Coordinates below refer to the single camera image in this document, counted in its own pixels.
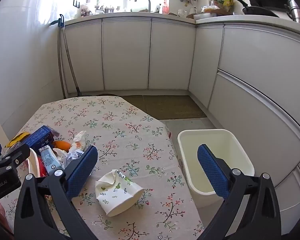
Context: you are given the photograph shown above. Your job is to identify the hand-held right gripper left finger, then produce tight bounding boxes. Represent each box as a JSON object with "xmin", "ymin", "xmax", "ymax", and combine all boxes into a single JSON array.
[{"xmin": 14, "ymin": 145, "xmax": 100, "ymax": 240}]

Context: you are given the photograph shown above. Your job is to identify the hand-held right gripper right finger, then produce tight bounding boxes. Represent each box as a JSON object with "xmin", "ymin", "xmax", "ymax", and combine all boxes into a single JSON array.
[{"xmin": 197, "ymin": 144, "xmax": 282, "ymax": 240}]

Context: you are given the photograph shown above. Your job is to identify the yellow wrapper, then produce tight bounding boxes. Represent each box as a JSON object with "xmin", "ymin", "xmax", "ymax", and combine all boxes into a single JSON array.
[{"xmin": 4, "ymin": 132, "xmax": 31, "ymax": 148}]

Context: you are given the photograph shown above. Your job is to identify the red wrapper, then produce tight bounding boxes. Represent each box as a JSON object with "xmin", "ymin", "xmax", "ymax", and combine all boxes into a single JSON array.
[{"xmin": 27, "ymin": 149, "xmax": 50, "ymax": 178}]

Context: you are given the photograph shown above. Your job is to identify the white plastic bin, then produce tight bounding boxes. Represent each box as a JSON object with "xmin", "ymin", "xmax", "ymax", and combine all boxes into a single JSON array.
[{"xmin": 177, "ymin": 129, "xmax": 255, "ymax": 209}]

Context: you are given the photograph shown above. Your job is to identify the white wrapper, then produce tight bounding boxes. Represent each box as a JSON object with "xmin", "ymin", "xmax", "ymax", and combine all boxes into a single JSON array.
[{"xmin": 52, "ymin": 130, "xmax": 87, "ymax": 168}]

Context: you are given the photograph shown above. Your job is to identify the blue cardboard box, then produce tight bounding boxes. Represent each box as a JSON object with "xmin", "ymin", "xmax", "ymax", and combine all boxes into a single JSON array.
[{"xmin": 24, "ymin": 125, "xmax": 60, "ymax": 152}]

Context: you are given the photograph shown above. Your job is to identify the orange peel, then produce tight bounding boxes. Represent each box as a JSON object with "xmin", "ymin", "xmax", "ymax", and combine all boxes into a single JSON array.
[{"xmin": 52, "ymin": 140, "xmax": 72, "ymax": 152}]

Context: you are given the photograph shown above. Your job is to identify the blue and white packet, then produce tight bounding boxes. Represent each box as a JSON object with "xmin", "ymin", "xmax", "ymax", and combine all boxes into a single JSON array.
[{"xmin": 39, "ymin": 147, "xmax": 64, "ymax": 177}]

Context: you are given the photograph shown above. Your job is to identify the crushed floral paper cup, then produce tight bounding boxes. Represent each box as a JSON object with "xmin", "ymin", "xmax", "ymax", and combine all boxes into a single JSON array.
[{"xmin": 95, "ymin": 169, "xmax": 145, "ymax": 217}]

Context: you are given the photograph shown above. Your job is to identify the floral tablecloth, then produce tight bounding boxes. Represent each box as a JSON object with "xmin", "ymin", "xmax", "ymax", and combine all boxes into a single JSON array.
[{"xmin": 0, "ymin": 96, "xmax": 206, "ymax": 240}]

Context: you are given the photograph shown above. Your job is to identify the brown floor mat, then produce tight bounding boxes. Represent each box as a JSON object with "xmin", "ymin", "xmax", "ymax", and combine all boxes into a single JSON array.
[{"xmin": 120, "ymin": 94, "xmax": 207, "ymax": 120}]

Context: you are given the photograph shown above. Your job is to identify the metal mop pole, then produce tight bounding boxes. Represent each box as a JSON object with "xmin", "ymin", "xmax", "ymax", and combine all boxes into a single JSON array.
[
  {"xmin": 61, "ymin": 26, "xmax": 82, "ymax": 97},
  {"xmin": 56, "ymin": 26, "xmax": 67, "ymax": 99}
]

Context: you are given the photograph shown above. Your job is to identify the white kitchen cabinets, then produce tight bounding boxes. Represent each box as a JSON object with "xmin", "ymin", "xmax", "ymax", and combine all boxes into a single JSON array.
[{"xmin": 63, "ymin": 15, "xmax": 300, "ymax": 230}]

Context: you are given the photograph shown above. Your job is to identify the blue pole clip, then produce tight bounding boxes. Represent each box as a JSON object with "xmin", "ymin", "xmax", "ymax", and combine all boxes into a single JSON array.
[{"xmin": 50, "ymin": 14, "xmax": 65, "ymax": 28}]

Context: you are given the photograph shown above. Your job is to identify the black frying pan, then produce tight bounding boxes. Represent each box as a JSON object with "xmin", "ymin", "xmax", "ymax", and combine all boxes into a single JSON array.
[{"xmin": 225, "ymin": 0, "xmax": 279, "ymax": 18}]

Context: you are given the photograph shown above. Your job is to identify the yellow green food packages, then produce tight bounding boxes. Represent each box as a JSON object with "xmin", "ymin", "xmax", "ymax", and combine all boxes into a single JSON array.
[{"xmin": 209, "ymin": 0, "xmax": 235, "ymax": 14}]

